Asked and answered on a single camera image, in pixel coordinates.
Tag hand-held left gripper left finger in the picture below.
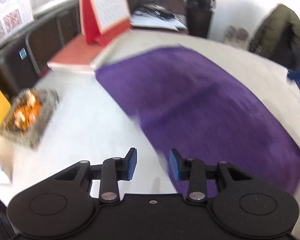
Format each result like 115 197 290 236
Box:
54 147 138 204

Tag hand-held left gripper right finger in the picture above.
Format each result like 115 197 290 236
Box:
169 149 253 203

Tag purple towel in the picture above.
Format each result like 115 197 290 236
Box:
95 45 300 195

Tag glass ashtray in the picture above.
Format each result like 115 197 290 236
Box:
0 88 60 150

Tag orange peels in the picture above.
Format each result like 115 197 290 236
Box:
14 91 43 130

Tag red notebook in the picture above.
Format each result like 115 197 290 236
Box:
47 31 130 74

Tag clear business card holder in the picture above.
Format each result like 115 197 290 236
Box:
0 150 13 185

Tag grey stone ornament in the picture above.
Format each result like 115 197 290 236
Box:
224 25 249 48

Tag black speaker box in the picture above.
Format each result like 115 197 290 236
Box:
186 0 217 38

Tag dark wooden desk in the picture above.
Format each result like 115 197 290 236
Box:
130 0 189 35

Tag red desk calendar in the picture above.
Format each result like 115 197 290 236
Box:
79 0 132 46

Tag olive green jacket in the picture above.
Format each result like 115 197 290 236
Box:
249 4 300 69

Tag white code sign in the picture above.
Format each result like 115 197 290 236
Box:
0 0 34 47

